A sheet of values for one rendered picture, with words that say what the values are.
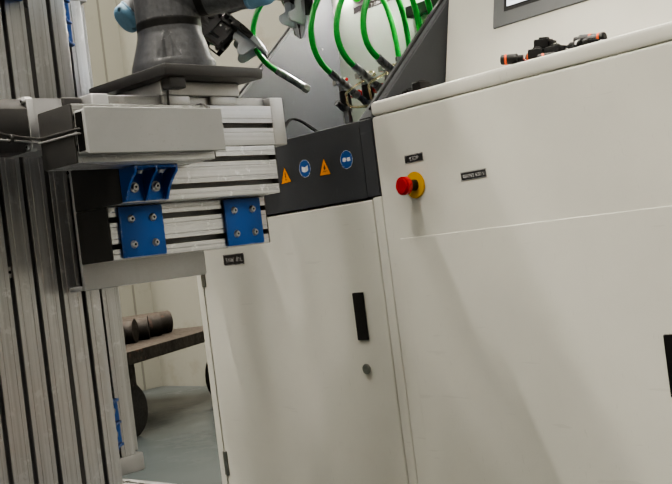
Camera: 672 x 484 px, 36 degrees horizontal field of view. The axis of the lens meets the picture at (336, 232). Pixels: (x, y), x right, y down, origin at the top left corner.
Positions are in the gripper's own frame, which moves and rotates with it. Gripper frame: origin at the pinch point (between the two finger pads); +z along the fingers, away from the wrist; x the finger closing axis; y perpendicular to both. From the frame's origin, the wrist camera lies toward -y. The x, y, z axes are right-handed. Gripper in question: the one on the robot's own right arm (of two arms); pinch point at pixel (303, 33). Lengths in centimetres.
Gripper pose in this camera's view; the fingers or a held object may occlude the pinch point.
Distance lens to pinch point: 254.0
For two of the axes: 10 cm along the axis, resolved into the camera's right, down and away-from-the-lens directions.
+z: 1.2, 9.9, -0.1
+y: -7.5, 0.9, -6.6
